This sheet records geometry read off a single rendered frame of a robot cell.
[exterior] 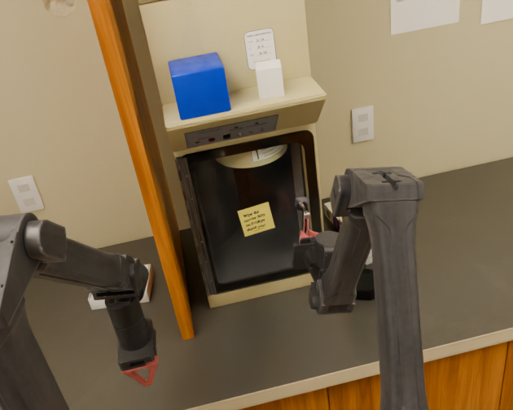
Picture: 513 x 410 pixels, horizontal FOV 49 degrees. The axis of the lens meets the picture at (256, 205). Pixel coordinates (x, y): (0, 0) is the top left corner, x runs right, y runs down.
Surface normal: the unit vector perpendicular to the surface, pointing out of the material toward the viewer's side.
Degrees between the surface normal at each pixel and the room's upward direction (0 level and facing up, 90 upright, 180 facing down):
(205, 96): 90
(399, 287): 54
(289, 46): 90
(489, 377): 90
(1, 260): 24
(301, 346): 0
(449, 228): 0
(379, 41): 90
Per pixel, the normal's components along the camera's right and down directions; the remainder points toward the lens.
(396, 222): 0.07, -0.15
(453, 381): 0.19, 0.50
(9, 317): 0.99, -0.10
